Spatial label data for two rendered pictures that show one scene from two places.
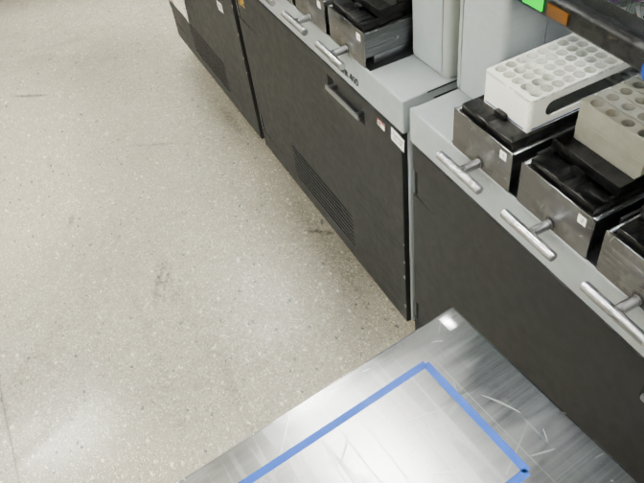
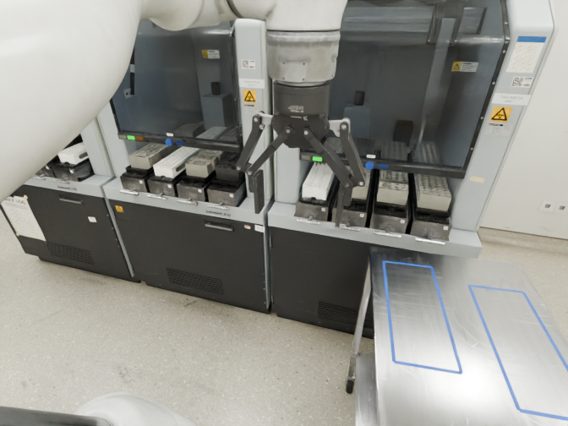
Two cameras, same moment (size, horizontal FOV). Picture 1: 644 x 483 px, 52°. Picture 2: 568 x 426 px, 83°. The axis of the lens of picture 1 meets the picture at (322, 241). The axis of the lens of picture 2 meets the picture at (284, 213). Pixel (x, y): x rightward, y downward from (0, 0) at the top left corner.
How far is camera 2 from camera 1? 72 cm
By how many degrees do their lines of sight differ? 42
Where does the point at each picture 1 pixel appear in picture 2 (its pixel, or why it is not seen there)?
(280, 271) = (186, 330)
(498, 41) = (297, 177)
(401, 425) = (399, 276)
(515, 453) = (424, 265)
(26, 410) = not seen: outside the picture
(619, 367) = not seen: hidden behind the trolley
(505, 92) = (314, 190)
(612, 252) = (375, 219)
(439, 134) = (286, 215)
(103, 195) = (38, 357)
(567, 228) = (356, 221)
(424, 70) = not seen: hidden behind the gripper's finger
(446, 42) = (267, 186)
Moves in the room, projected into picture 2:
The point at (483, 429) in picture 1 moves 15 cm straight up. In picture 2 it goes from (413, 265) to (425, 225)
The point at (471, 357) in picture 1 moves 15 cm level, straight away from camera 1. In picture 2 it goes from (390, 253) to (357, 230)
